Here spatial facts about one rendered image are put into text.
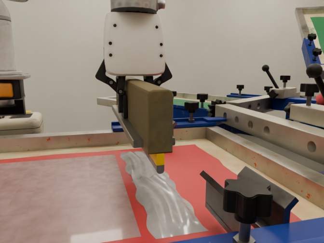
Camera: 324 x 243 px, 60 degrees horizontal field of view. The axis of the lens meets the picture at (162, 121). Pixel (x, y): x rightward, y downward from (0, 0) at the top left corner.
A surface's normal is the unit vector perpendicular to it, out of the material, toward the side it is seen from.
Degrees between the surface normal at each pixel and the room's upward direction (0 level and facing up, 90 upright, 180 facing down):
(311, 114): 90
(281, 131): 90
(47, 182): 0
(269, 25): 90
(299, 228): 0
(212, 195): 90
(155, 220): 32
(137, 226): 0
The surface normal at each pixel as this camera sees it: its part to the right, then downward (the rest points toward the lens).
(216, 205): -0.97, 0.05
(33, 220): 0.00, -0.98
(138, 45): 0.28, 0.23
